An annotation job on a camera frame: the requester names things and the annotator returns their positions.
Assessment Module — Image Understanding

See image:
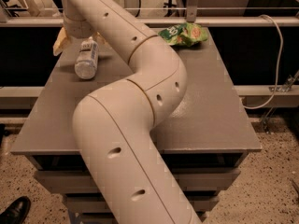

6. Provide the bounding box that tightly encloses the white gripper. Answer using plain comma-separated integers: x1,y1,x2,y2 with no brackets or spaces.
53,0,106,56

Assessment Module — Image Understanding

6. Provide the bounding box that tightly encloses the clear plastic water bottle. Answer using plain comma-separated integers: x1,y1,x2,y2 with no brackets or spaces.
75,37,98,80

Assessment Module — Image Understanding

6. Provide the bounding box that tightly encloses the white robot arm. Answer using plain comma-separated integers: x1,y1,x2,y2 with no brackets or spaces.
62,0,201,224

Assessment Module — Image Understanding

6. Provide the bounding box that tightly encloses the green chip bag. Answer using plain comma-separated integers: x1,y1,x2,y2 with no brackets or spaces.
158,22,208,47

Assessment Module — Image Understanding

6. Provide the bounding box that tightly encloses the grey metal railing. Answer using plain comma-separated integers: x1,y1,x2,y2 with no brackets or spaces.
0,0,299,28

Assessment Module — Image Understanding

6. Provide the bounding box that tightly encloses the black leather shoe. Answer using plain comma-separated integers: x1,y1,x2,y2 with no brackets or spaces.
0,196,31,224

